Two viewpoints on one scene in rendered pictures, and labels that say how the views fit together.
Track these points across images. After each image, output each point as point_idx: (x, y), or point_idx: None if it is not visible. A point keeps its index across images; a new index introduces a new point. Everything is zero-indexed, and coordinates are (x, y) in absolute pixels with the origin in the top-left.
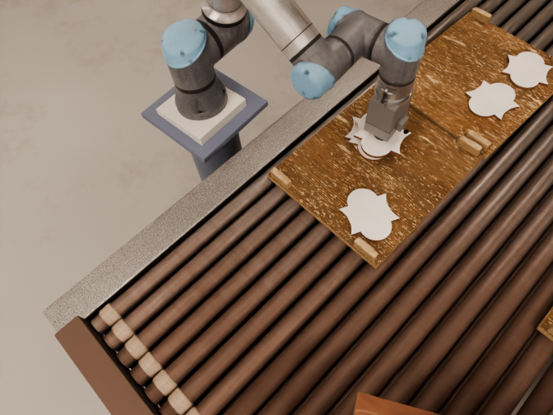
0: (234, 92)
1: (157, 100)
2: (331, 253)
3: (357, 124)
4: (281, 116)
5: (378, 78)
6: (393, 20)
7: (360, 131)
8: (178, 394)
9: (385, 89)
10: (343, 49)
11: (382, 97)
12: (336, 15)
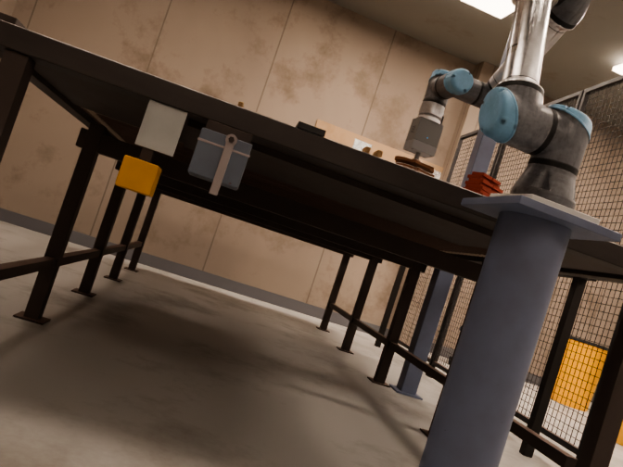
0: (500, 194)
1: (597, 224)
2: None
3: (419, 169)
4: (465, 189)
5: (443, 109)
6: (448, 70)
7: (427, 165)
8: None
9: (443, 113)
10: None
11: (442, 119)
12: (469, 72)
